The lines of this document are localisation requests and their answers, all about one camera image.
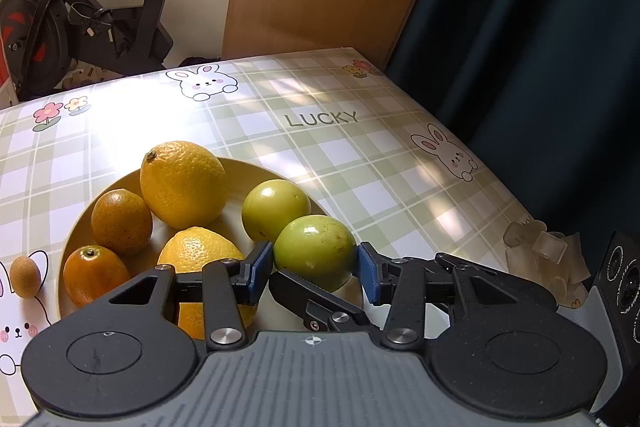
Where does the brownish kumquat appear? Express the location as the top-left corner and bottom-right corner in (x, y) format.
(90, 189), (154, 256)

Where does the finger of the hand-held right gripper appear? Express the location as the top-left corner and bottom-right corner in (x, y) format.
(434, 251), (559, 312)
(269, 269), (373, 334)

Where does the cream round plate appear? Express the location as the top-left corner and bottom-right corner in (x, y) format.
(56, 154), (363, 338)

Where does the orange kumquat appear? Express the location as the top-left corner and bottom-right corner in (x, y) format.
(62, 245), (132, 308)

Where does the crumpled clear plastic packaging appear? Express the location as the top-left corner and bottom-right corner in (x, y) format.
(502, 218), (593, 310)

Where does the black exercise bike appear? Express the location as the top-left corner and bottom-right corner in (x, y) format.
(0, 0), (251, 102)

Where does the small brown longan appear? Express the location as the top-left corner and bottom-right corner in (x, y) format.
(10, 256), (42, 299)

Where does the green checked tablecloth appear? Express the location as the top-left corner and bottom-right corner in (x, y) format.
(0, 47), (591, 408)

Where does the dark teal curtain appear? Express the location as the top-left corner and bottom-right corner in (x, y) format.
(385, 0), (640, 258)

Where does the yellow lemon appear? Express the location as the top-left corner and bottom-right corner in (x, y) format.
(140, 141), (228, 230)
(157, 227), (258, 340)

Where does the green round fruit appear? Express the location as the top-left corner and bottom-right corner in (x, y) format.
(273, 215), (358, 293)
(241, 179), (312, 244)

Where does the dark floor object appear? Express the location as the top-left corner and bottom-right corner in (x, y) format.
(179, 55), (222, 70)

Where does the beige slipper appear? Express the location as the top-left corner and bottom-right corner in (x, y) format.
(62, 66), (98, 88)

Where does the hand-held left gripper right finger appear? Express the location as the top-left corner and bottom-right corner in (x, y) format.
(356, 242), (526, 350)

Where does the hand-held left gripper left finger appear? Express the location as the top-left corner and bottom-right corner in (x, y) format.
(107, 241), (275, 350)

